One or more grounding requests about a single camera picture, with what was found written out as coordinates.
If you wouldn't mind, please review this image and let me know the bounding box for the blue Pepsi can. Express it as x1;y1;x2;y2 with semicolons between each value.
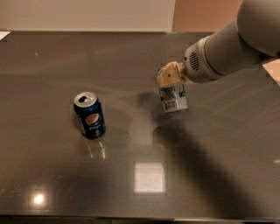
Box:
73;92;106;139

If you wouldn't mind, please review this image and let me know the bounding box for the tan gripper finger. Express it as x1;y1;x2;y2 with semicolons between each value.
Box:
157;61;186;88

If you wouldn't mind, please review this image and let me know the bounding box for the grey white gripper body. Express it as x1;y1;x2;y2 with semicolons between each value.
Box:
184;38;222;83

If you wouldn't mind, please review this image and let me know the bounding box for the silver 7up can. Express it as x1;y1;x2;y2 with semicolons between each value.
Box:
159;83;188;113

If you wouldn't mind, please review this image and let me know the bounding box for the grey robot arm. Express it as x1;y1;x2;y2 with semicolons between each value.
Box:
157;0;280;88

